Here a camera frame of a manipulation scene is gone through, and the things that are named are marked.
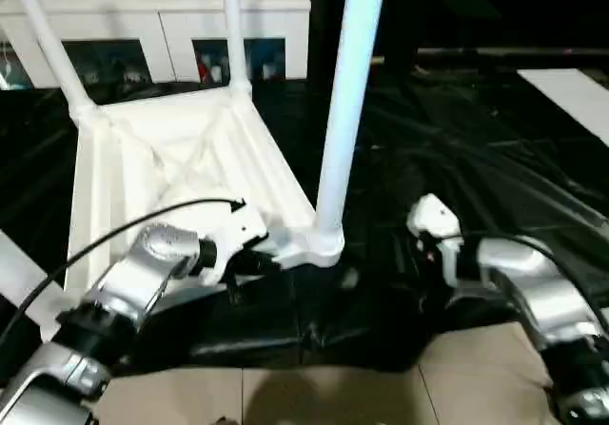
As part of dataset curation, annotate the white plastic table top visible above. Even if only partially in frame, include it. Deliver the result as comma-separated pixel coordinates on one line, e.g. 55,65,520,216
40,84,347,344

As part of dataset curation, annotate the white plastic table leg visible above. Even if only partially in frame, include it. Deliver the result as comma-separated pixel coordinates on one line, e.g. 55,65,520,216
312,0,390,237
218,0,254,92
0,228,67,327
7,0,97,113

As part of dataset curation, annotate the black work surface mat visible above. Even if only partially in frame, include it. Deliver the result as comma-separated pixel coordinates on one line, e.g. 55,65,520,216
0,66,609,378

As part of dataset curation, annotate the white flat board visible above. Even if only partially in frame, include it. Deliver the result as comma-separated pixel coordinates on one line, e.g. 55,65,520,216
516,67,609,146

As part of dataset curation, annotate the black metal bar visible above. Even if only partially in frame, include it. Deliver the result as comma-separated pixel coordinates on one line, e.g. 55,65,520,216
417,47,609,59

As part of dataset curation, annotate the white glass-door cabinet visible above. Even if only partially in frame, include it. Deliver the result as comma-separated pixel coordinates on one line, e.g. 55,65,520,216
0,0,313,89

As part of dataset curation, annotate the white and turquoise rack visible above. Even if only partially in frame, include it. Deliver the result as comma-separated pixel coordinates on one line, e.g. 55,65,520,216
0,39,30,89

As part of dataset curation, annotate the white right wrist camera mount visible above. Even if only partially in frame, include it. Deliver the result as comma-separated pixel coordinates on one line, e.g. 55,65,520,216
405,193,463,288

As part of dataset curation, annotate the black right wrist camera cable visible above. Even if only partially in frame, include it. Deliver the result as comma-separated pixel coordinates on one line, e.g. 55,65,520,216
443,233,609,303

